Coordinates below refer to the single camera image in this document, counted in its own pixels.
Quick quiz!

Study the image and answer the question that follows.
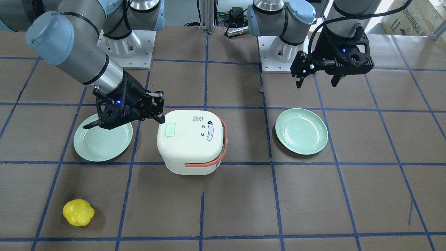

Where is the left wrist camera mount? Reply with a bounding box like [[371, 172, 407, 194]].
[[324, 23, 375, 76]]

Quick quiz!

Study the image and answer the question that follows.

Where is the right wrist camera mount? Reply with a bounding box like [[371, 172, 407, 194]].
[[93, 85, 140, 130]]

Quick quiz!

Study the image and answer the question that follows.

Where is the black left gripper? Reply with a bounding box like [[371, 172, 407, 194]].
[[290, 33, 375, 88]]

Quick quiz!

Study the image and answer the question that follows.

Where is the white rice cooker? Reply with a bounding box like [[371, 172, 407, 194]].
[[157, 110, 228, 175]]

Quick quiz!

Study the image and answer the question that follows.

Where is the black power adapter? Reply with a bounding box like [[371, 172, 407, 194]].
[[229, 7, 244, 24]]

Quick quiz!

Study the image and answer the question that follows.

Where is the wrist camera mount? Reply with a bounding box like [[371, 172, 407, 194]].
[[93, 85, 140, 130], [324, 23, 375, 76]]

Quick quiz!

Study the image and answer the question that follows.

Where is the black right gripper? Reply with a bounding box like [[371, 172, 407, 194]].
[[82, 71, 165, 130]]

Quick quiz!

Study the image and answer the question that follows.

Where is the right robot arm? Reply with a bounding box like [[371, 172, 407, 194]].
[[0, 0, 165, 130]]

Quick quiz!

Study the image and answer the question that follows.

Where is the green plate near left arm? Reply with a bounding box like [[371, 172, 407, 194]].
[[73, 114, 133, 162]]

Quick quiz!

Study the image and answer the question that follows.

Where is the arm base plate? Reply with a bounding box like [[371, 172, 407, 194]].
[[97, 30, 156, 70], [257, 36, 309, 74]]

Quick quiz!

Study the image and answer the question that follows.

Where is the aluminium frame post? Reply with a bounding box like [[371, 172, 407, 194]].
[[199, 0, 216, 33]]

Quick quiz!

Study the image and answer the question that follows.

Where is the green plate near right arm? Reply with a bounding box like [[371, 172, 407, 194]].
[[275, 108, 328, 155]]

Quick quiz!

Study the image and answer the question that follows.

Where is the yellow toy bell pepper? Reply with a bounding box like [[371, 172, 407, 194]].
[[62, 199, 95, 227]]

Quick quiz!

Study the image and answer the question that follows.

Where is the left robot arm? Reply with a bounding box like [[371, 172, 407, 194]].
[[247, 0, 380, 88]]

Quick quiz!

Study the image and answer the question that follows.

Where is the cardboard box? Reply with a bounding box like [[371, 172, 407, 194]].
[[381, 0, 445, 36]]

